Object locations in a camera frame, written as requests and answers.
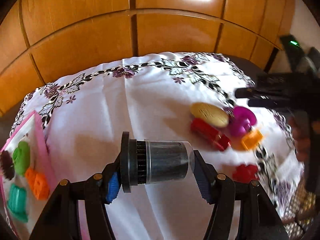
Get yellow carved oval soap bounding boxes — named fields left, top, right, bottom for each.
left=190, top=102, right=229, bottom=128

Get black clear cylindrical jar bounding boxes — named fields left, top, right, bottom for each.
left=119, top=132, right=193, bottom=193

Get person's right hand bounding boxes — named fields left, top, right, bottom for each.
left=289, top=117, right=310, bottom=162

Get magenta spool toy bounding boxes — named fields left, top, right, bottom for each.
left=228, top=106, right=257, bottom=137

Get red cross block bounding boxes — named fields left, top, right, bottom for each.
left=232, top=164, right=259, bottom=184

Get orange translucent block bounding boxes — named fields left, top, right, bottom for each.
left=241, top=129, right=264, bottom=151

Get red lighter tube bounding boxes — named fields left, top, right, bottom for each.
left=190, top=118, right=231, bottom=152

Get orange perforated L block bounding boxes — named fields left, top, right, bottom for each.
left=24, top=167, right=50, bottom=200

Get pink white shallow box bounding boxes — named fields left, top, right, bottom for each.
left=1, top=111, right=57, bottom=239

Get white floral embroidered tablecloth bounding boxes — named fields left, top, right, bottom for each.
left=9, top=51, right=304, bottom=240

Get teal green spool toy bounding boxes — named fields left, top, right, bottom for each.
left=7, top=184, right=28, bottom=223

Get lime green round toy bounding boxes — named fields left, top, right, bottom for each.
left=12, top=141, right=30, bottom=176

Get brown hair claw clip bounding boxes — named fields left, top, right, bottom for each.
left=1, top=151, right=15, bottom=180

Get wooden wall cabinets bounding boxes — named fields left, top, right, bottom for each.
left=1, top=0, right=295, bottom=113

